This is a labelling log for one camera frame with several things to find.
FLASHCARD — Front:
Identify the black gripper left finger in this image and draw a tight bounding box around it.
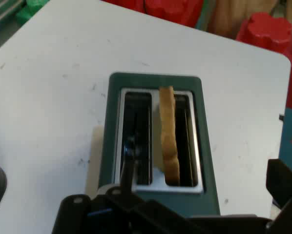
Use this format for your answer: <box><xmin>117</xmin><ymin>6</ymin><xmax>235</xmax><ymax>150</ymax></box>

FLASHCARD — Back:
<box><xmin>52</xmin><ymin>156</ymin><xmax>205</xmax><ymax>234</ymax></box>

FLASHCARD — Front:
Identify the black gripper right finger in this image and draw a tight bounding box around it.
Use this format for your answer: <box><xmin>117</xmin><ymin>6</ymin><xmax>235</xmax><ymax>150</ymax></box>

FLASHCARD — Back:
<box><xmin>265</xmin><ymin>158</ymin><xmax>292</xmax><ymax>234</ymax></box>

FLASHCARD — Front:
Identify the teal box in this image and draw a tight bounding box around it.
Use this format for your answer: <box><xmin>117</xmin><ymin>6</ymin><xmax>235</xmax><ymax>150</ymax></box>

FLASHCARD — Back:
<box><xmin>279</xmin><ymin>107</ymin><xmax>292</xmax><ymax>174</ymax></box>

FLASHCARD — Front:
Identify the brown toast slice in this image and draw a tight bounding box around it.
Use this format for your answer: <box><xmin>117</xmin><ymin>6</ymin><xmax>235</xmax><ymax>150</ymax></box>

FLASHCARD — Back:
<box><xmin>159</xmin><ymin>85</ymin><xmax>181</xmax><ymax>187</ymax></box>

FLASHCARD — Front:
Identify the dark green two-slot toaster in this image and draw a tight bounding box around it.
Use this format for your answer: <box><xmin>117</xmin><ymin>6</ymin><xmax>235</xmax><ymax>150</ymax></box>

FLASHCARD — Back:
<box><xmin>98</xmin><ymin>72</ymin><xmax>221</xmax><ymax>216</ymax></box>

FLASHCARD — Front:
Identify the red plastic stool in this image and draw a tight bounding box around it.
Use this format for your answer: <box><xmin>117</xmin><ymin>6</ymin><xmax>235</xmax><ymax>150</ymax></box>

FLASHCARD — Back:
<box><xmin>235</xmin><ymin>12</ymin><xmax>292</xmax><ymax>54</ymax></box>

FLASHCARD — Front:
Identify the tan wooden object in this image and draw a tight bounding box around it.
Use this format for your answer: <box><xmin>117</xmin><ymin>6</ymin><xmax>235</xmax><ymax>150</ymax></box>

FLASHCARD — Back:
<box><xmin>209</xmin><ymin>0</ymin><xmax>292</xmax><ymax>40</ymax></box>

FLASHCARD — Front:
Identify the large red plastic container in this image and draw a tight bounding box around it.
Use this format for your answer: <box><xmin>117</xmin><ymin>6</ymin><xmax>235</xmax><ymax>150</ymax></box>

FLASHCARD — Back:
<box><xmin>102</xmin><ymin>0</ymin><xmax>206</xmax><ymax>28</ymax></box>

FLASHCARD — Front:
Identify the green plastic object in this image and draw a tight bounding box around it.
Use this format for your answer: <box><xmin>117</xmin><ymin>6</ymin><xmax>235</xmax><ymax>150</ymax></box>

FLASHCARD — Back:
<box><xmin>15</xmin><ymin>0</ymin><xmax>51</xmax><ymax>24</ymax></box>

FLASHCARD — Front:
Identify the grey metal rail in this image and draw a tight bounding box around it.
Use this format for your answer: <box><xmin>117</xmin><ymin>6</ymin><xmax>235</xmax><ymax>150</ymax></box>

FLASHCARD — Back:
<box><xmin>0</xmin><ymin>0</ymin><xmax>25</xmax><ymax>29</ymax></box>

